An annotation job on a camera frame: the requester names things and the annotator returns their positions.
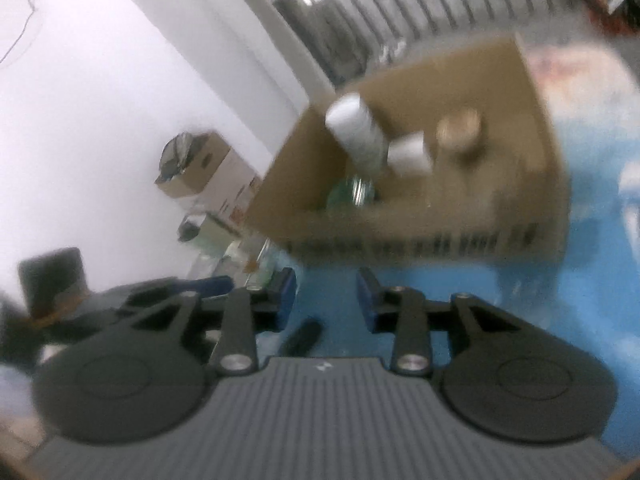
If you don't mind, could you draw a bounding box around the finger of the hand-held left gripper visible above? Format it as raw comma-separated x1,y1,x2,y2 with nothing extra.
192,275,236,299
119,280,198,308

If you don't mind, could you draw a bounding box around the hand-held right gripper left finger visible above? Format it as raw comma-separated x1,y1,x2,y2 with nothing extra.
107,267,299,377

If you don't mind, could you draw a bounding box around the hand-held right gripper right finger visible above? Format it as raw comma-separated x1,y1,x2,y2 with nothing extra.
356,267,536,377

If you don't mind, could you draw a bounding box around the brown cardboard box black print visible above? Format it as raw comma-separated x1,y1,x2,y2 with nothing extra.
245,32,574,267

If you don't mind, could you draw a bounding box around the white sponge block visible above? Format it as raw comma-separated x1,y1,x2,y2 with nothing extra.
387,131,434,176

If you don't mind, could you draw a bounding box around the white pill bottle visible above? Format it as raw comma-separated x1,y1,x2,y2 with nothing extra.
325,93,389,174

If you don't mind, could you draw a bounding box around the black jar with gold lid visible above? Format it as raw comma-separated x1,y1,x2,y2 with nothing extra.
435,110,489,164

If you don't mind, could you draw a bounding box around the pale green plastic container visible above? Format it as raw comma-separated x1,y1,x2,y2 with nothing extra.
178,212,241,256

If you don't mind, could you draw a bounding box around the white printed cardboard box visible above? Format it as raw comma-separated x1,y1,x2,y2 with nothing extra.
155,132,262,222

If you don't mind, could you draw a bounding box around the grey crumpled bag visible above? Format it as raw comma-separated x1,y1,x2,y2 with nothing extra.
157,132,199,184

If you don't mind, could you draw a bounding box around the metal balcony railing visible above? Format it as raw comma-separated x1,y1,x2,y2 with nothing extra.
215,0,640,82

